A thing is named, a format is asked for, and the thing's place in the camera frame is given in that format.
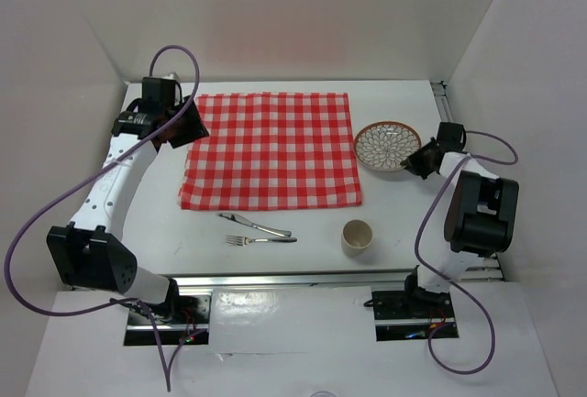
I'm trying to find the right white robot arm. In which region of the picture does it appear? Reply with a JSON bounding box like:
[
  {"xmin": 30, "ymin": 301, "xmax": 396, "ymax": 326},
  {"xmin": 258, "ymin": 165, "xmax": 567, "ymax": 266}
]
[{"xmin": 400, "ymin": 122, "xmax": 519, "ymax": 316}]

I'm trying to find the silver fork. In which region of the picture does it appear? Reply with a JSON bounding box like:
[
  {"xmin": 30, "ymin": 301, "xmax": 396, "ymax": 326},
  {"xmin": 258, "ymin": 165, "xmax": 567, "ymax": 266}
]
[{"xmin": 225, "ymin": 235, "xmax": 297, "ymax": 247}]

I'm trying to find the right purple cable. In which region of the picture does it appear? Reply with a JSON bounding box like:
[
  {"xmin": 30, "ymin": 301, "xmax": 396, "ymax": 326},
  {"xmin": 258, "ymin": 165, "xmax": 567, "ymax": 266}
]
[{"xmin": 414, "ymin": 129, "xmax": 519, "ymax": 375}]

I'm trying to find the purple cable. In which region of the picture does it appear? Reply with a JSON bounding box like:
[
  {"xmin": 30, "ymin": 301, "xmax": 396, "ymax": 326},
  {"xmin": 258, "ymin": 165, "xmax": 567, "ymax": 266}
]
[
  {"xmin": 414, "ymin": 129, "xmax": 519, "ymax": 375},
  {"xmin": 3, "ymin": 44, "xmax": 203, "ymax": 392}
]

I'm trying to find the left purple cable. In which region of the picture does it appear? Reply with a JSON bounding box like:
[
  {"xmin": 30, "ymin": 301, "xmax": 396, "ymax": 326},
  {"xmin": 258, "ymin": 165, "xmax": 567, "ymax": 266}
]
[{"xmin": 3, "ymin": 44, "xmax": 203, "ymax": 392}]

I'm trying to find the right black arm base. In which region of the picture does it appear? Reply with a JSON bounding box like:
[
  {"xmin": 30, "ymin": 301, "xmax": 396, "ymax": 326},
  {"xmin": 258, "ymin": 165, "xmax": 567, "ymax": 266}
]
[{"xmin": 363, "ymin": 268, "xmax": 459, "ymax": 342}]

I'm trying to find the aluminium rail right side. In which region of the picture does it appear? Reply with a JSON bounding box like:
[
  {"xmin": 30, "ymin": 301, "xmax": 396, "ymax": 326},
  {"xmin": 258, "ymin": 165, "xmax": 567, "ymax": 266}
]
[{"xmin": 430, "ymin": 81, "xmax": 457, "ymax": 123}]

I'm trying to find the patterned ceramic plate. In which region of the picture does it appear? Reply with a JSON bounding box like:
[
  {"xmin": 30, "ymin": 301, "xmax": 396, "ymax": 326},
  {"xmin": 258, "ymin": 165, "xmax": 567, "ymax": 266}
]
[{"xmin": 354, "ymin": 121, "xmax": 422, "ymax": 172}]

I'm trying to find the silver table knife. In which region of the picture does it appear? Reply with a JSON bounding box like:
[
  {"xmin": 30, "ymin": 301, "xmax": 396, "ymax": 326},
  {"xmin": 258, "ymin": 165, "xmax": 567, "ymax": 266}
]
[{"xmin": 216, "ymin": 213, "xmax": 292, "ymax": 237}]

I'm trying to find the beige paper cup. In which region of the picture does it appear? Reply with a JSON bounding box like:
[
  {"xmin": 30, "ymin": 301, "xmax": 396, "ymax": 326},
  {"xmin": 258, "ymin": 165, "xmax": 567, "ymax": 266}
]
[{"xmin": 341, "ymin": 219, "xmax": 373, "ymax": 258}]

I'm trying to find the red white checkered cloth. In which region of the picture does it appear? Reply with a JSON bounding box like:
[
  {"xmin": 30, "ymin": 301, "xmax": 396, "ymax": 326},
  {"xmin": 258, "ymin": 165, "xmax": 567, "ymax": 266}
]
[{"xmin": 179, "ymin": 92, "xmax": 362, "ymax": 211}]

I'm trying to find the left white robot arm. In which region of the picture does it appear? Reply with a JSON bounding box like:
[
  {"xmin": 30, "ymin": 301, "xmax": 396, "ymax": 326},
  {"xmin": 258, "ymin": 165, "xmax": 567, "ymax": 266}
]
[{"xmin": 47, "ymin": 73, "xmax": 209, "ymax": 323}]

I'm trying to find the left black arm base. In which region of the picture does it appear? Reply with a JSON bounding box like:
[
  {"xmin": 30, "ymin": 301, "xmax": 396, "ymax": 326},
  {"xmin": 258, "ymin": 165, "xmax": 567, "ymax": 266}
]
[{"xmin": 123, "ymin": 294, "xmax": 211, "ymax": 347}]

